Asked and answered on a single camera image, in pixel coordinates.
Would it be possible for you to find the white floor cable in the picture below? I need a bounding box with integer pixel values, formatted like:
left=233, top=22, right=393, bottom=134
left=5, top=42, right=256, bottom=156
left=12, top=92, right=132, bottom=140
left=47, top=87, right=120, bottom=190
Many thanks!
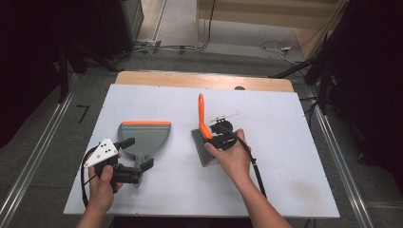
left=259, top=39, right=306, bottom=67

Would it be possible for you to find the black metal stand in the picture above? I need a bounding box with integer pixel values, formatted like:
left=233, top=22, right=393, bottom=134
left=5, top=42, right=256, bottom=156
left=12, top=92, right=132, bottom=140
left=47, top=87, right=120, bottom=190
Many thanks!
left=57, top=40, right=123, bottom=104
left=268, top=31, right=333, bottom=115

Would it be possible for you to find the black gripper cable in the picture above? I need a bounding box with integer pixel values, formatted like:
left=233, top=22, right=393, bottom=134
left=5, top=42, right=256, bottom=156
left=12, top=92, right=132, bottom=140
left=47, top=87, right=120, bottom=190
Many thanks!
left=80, top=145, right=98, bottom=208
left=218, top=124, right=268, bottom=199

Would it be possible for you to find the person's left hand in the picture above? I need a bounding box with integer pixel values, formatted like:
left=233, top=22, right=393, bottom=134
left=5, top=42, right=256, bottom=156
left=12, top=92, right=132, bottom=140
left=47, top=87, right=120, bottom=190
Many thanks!
left=87, top=163, right=124, bottom=211

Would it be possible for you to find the grey dustpan with orange edge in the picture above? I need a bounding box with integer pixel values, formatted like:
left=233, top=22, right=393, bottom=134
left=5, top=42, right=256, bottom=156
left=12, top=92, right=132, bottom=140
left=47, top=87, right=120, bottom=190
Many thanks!
left=117, top=120, right=172, bottom=190

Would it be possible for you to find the person's right hand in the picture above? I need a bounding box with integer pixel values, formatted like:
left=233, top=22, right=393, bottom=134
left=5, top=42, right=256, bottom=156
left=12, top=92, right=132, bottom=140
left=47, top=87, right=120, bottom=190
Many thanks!
left=203, top=127, right=255, bottom=188

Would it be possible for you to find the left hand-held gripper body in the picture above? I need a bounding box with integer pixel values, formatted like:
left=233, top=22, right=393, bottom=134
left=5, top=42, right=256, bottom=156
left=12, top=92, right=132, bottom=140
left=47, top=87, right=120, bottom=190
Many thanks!
left=84, top=137, right=142, bottom=194

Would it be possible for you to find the metal floor rail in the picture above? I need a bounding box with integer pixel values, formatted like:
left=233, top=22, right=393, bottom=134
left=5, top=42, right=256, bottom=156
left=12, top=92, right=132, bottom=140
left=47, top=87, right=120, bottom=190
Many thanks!
left=0, top=74, right=79, bottom=228
left=305, top=85, right=376, bottom=228

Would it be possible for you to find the wooden table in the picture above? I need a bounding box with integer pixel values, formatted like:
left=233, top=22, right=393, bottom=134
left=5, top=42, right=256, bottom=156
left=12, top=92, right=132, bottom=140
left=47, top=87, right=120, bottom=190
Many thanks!
left=114, top=70, right=295, bottom=93

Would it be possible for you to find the white table board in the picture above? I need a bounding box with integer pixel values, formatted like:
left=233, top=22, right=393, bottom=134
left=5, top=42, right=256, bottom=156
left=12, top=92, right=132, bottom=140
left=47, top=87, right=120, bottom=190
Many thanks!
left=63, top=84, right=340, bottom=219

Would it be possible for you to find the black hanging cable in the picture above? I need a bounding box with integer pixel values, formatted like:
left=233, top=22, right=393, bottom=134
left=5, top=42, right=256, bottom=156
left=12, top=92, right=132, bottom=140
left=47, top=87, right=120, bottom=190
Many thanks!
left=189, top=0, right=217, bottom=52

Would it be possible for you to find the dark curtain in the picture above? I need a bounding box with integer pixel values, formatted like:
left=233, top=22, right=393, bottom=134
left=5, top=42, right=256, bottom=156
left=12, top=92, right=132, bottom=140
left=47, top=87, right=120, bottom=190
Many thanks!
left=0, top=0, right=107, bottom=150
left=327, top=0, right=403, bottom=186

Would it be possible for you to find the grey cabinet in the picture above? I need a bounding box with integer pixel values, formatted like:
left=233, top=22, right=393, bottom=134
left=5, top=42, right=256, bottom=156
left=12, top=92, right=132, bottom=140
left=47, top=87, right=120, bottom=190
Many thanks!
left=119, top=0, right=144, bottom=43

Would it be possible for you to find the orange brush with grey bristles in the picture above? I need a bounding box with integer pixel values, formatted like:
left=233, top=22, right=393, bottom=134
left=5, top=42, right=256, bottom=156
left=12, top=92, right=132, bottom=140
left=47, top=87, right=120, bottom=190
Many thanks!
left=190, top=92, right=221, bottom=168

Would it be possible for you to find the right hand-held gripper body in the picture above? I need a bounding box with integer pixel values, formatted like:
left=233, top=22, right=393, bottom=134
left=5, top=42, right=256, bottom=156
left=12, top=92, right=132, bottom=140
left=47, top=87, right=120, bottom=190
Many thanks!
left=209, top=110, right=240, bottom=152

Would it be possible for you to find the light wooden frame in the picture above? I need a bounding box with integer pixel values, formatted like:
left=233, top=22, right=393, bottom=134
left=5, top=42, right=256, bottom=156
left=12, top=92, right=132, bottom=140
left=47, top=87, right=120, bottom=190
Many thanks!
left=194, top=0, right=350, bottom=61

